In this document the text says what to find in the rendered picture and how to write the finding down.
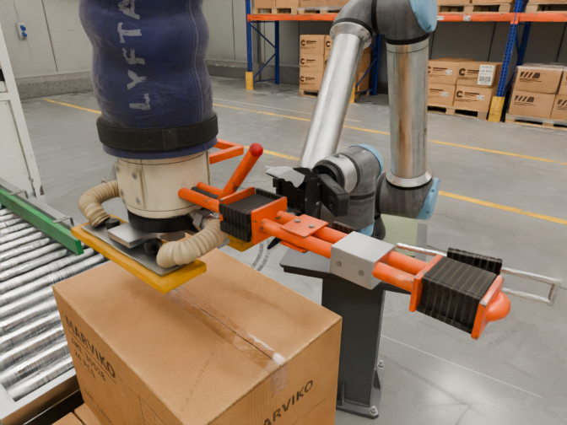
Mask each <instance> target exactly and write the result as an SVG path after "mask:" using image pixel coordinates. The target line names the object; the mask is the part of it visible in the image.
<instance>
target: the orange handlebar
mask: <svg viewBox="0 0 567 425"><path fill-rule="evenodd" d="M217 139H218V138H217ZM214 148H220V149H223V150H221V151H218V152H215V153H210V154H209V163H210V164H215V163H218V162H220V161H223V160H226V159H231V158H233V157H236V156H240V155H242V154H244V146H243V145H241V144H238V143H233V142H229V141H225V140H222V139H218V142H217V144H216V145H215V146H214ZM196 187H197V188H200V189H202V190H205V191H208V192H211V193H213V194H216V195H219V194H220V193H221V191H222V189H219V188H217V187H214V186H211V185H208V184H205V183H202V182H198V183H197V186H196ZM178 197H180V198H182V199H184V200H187V201H189V202H192V203H194V204H197V205H198V206H201V207H205V208H207V209H208V210H211V211H213V212H216V213H219V200H216V199H213V198H212V197H209V196H205V195H203V194H201V193H198V192H195V191H192V190H190V189H187V188H185V187H184V188H181V189H180V190H179V191H178ZM275 220H276V223H275V222H274V221H271V220H269V219H266V218H264V219H263V220H262V221H261V222H260V224H259V229H260V230H261V231H262V232H264V233H267V234H270V235H272V236H275V237H277V238H279V239H282V240H281V241H280V242H279V244H281V245H285V246H287V247H289V248H291V249H294V250H297V251H299V252H301V253H306V252H308V251H311V252H314V253H316V254H318V255H320V256H324V257H326V258H328V259H331V247H332V244H335V243H337V242H338V241H339V240H341V239H342V238H344V237H345V236H347V235H348V234H345V233H342V232H340V231H337V230H335V229H330V228H328V227H326V226H327V225H328V223H327V222H325V221H322V220H320V219H317V218H313V217H310V216H308V215H305V214H303V215H301V216H299V217H297V216H295V215H293V214H290V213H287V212H283V211H279V212H278V213H277V215H276V218H275ZM387 264H388V265H386V264H384V263H381V262H379V263H378V264H377V265H376V266H375V269H374V271H373V272H372V274H373V276H374V277H375V278H378V279H380V280H381V281H384V282H388V283H390V284H392V285H394V286H396V287H399V288H402V289H404V290H407V291H409V292H412V287H413V278H414V277H415V276H416V275H417V274H418V273H419V272H420V271H421V270H422V269H423V268H424V267H425V266H426V265H427V264H428V263H427V262H424V261H421V260H418V259H415V258H412V257H410V256H406V255H404V254H401V253H398V252H396V251H393V252H392V253H391V254H390V255H389V257H388V261H387ZM412 274H413V275H412ZM509 312H510V300H509V299H508V297H507V296H506V294H505V293H503V292H502V291H501V290H500V291H499V293H498V295H497V297H496V298H495V300H494V302H493V303H492V304H491V305H490V307H489V310H488V313H487V314H486V318H485V321H490V322H494V321H497V320H503V319H504V318H505V317H506V316H507V315H508V314H509Z"/></svg>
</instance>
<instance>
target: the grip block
mask: <svg viewBox="0 0 567 425"><path fill-rule="evenodd" d="M279 211H283V212H287V197H286V196H281V195H279V194H276V193H273V192H270V191H265V190H263V189H260V188H256V193H255V187H254V186H250V187H248V188H245V189H244V190H241V191H237V192H236V193H233V194H230V195H228V196H225V197H222V198H220V199H219V216H220V222H219V224H220V231H222V232H225V233H226V234H229V235H232V236H234V237H236V238H238V239H241V240H243V241H245V242H247V243H249V242H251V237H252V244H254V245H256V244H258V243H259V242H261V241H263V240H265V239H267V238H269V237H270V236H272V235H270V234H267V233H264V232H262V231H261V230H260V229H259V224H260V222H261V221H262V220H263V219H264V218H266V219H269V220H271V221H274V222H275V223H276V220H275V218H276V215H277V213H278V212H279Z"/></svg>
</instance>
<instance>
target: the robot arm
mask: <svg viewBox="0 0 567 425"><path fill-rule="evenodd" d="M436 23H437V2H436V0H350V1H349V2H348V3H347V4H345V6H344V7H343V8H342V9H341V10H340V11H339V13H338V14H337V16H336V18H335V19H334V21H333V23H332V27H331V30H330V36H331V39H332V41H333V43H332V48H331V51H330V54H329V57H328V60H327V65H326V69H325V72H324V75H323V79H322V81H321V87H320V90H319V93H318V96H317V99H316V105H315V108H314V111H313V114H312V117H311V120H310V125H309V129H308V132H307V135H306V139H305V144H304V147H303V150H302V153H301V156H300V161H299V165H298V167H294V168H293V167H290V166H279V167H274V168H273V167H270V166H264V167H265V168H267V169H268V170H266V172H265V174H267V175H270V176H272V177H275V178H273V187H276V194H279V195H281V196H286V197H287V213H290V214H293V215H295V216H297V217H299V216H301V215H303V214H305V215H308V216H310V217H313V218H317V219H320V220H322V221H325V222H327V223H328V225H327V226H326V227H328V228H330V229H332V223H333V222H334V221H336V222H339V223H343V224H346V225H348V226H351V227H354V228H357V229H359V233H360V234H364V235H367V236H370V237H372V238H374V239H378V240H383V239H384V238H385V236H386V227H385V225H384V223H383V220H382V218H381V214H386V215H392V216H397V217H403V218H412V219H416V220H417V219H421V220H428V219H430V218H431V216H432V214H433V211H434V209H435V204H436V201H437V197H438V193H439V188H440V179H438V178H436V177H432V169H431V168H430V167H429V166H428V165H426V154H427V105H428V56H429V33H430V32H432V31H434V30H435V27H436ZM382 34H385V37H386V51H387V72H388V94H389V116H390V137H391V167H390V168H389V169H388V170H387V172H382V170H383V160H382V157H381V155H380V154H379V152H378V151H377V150H376V149H375V148H373V147H371V146H370V145H367V144H359V145H353V146H351V147H349V148H347V149H345V150H343V151H341V152H338V153H336V152H337V148H338V142H339V139H340V136H341V132H342V129H343V123H344V120H345V116H346V113H347V110H348V104H349V101H350V98H351V94H352V91H353V87H354V82H355V79H356V75H357V72H358V69H359V63H360V60H361V57H362V53H363V49H364V48H366V47H368V46H369V45H370V43H371V40H372V37H373V36H374V35H382Z"/></svg>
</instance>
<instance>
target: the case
mask: <svg viewBox="0 0 567 425"><path fill-rule="evenodd" d="M197 259H198V258H197ZM198 260H200V261H203V262H204V263H206V265H207V271H206V272H204V273H203V274H201V275H199V276H198V277H195V278H193V279H192V280H190V281H188V282H186V283H184V284H182V285H180V286H179V287H177V288H175V289H173V290H171V291H169V292H168V293H165V294H162V293H161V292H159V291H157V290H156V289H154V288H152V287H151V286H149V285H148V284H147V283H145V282H144V281H142V280H141V279H139V278H137V277H135V276H134V275H132V274H131V273H130V272H128V271H127V270H125V269H124V268H122V267H120V266H118V265H117V264H116V263H115V262H113V261H111V262H108V263H106V264H104V265H102V266H98V267H96V268H94V269H91V270H89V271H86V272H83V273H81V274H78V275H77V276H74V277H70V278H69V279H66V280H64V281H61V282H58V283H56V284H53V285H52V286H51V287H52V290H53V293H54V297H55V300H56V303H57V308H58V312H59V315H60V318H61V321H62V327H63V330H64V333H65V336H66V339H67V344H68V348H69V351H70V354H71V357H72V360H73V366H74V369H75V372H76V375H77V379H78V384H79V387H80V390H81V393H82V397H83V400H84V402H85V403H86V405H87V406H88V407H89V409H90V410H91V411H92V412H93V413H94V415H95V416H96V418H97V419H98V420H99V421H100V423H101V424H102V425H334V423H335V411H336V399H337V388H338V366H339V354H340V342H341V331H342V319H343V318H342V316H340V315H337V314H335V313H334V312H332V311H331V310H329V309H326V308H325V307H323V306H321V305H319V304H317V303H316V302H314V301H312V300H310V299H308V298H307V297H305V296H303V295H301V294H299V293H297V292H295V291H294V290H292V289H290V288H288V287H286V286H284V285H283V284H281V283H280V282H277V281H275V280H273V279H271V278H270V277H268V276H266V275H264V274H262V273H261V272H259V271H257V270H255V269H253V268H252V267H250V266H248V265H246V264H245V263H243V262H241V261H238V260H236V259H235V258H234V257H232V256H229V255H227V254H226V253H224V252H223V251H221V250H218V249H217V248H215V249H213V250H212V251H209V252H208V253H207V254H205V256H201V258H200V259H198Z"/></svg>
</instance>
